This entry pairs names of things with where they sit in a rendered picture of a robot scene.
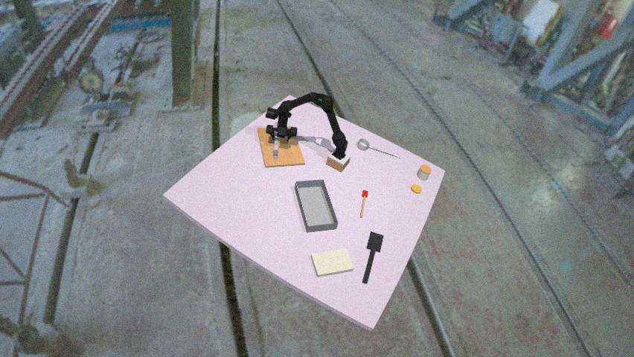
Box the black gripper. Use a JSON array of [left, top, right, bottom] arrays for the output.
[[266, 122, 297, 142]]

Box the grey cylindrical container with brown lid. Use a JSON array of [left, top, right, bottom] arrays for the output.
[[417, 164, 432, 181]]

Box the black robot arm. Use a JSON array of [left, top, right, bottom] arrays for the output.
[[265, 91, 348, 160]]

